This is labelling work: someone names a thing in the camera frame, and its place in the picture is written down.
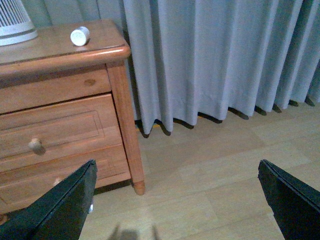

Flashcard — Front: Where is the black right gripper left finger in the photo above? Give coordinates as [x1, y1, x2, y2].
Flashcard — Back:
[0, 159, 97, 240]

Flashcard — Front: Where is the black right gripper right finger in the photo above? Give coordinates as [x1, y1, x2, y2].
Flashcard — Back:
[258, 159, 320, 240]

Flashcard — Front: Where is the wooden drawer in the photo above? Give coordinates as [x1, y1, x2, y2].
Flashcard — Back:
[0, 144, 130, 214]
[0, 94, 122, 172]

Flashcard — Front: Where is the white medicine bottle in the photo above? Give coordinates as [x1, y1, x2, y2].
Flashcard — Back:
[70, 26, 90, 47]

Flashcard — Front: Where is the wooden nightstand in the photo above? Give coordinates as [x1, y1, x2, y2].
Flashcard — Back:
[0, 19, 146, 226]

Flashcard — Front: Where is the grey curtain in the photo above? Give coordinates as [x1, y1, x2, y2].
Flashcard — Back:
[23, 0, 320, 135]

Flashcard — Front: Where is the white cylindrical air purifier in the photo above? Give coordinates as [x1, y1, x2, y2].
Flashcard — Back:
[0, 0, 38, 46]

